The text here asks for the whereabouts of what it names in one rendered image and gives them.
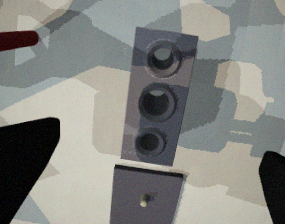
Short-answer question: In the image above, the dark red peg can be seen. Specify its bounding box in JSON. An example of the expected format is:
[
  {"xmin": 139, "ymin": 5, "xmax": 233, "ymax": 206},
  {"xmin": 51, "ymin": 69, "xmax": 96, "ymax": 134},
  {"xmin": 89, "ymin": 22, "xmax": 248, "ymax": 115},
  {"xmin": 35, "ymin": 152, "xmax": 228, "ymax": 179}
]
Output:
[{"xmin": 0, "ymin": 30, "xmax": 38, "ymax": 52}]

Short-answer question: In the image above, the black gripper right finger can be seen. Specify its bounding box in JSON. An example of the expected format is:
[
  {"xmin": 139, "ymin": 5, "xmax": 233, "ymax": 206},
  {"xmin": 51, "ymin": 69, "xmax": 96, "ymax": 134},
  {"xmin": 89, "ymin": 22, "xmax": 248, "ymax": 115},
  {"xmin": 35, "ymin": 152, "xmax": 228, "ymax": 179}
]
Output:
[{"xmin": 258, "ymin": 151, "xmax": 285, "ymax": 224}]

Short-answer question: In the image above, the dark grey plate with holes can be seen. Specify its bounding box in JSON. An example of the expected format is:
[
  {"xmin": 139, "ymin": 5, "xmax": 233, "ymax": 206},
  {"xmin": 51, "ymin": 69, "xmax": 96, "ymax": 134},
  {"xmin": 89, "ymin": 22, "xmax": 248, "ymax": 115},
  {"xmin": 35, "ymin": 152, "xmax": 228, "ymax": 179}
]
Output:
[{"xmin": 121, "ymin": 27, "xmax": 199, "ymax": 167}]

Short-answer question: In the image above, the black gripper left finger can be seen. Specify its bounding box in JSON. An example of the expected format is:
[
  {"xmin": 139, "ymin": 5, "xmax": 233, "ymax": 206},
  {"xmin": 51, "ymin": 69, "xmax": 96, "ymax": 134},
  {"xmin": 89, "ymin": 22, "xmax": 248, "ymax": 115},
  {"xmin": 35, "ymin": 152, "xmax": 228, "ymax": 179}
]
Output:
[{"xmin": 0, "ymin": 116, "xmax": 60, "ymax": 224}]

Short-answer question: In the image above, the grey base plate with two pins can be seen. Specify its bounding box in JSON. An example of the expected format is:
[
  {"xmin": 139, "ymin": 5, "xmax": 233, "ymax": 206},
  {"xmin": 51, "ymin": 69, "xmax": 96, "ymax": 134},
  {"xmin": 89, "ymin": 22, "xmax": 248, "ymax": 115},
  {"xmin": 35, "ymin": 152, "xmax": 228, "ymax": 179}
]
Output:
[{"xmin": 109, "ymin": 165, "xmax": 183, "ymax": 224}]

